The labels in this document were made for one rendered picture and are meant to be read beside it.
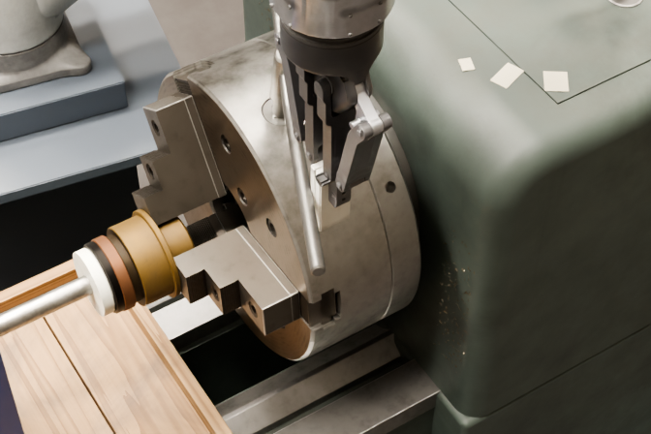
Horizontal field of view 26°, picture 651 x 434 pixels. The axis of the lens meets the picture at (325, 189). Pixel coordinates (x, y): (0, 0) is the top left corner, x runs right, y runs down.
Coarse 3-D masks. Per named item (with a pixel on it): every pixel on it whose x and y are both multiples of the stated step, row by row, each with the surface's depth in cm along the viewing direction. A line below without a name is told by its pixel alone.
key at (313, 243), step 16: (272, 16) 127; (288, 112) 121; (288, 128) 119; (304, 160) 116; (304, 176) 115; (304, 192) 113; (304, 208) 112; (304, 224) 111; (320, 240) 110; (320, 256) 108; (320, 272) 108
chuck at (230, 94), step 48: (240, 48) 138; (240, 96) 130; (240, 144) 129; (288, 144) 128; (240, 192) 135; (288, 192) 127; (288, 240) 128; (336, 240) 129; (384, 240) 132; (336, 288) 131; (384, 288) 135; (288, 336) 140; (336, 336) 137
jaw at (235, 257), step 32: (192, 256) 135; (224, 256) 135; (256, 256) 135; (192, 288) 135; (224, 288) 132; (256, 288) 132; (288, 288) 132; (256, 320) 133; (288, 320) 133; (320, 320) 133
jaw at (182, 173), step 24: (192, 72) 138; (192, 96) 135; (168, 120) 135; (192, 120) 136; (168, 144) 135; (192, 144) 136; (144, 168) 138; (168, 168) 135; (192, 168) 136; (216, 168) 138; (144, 192) 137; (168, 192) 136; (192, 192) 137; (216, 192) 138; (168, 216) 136
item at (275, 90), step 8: (280, 64) 122; (272, 72) 124; (280, 72) 123; (272, 80) 125; (272, 88) 126; (280, 88) 125; (272, 96) 127; (280, 96) 126; (280, 104) 127; (272, 112) 130; (280, 112) 129
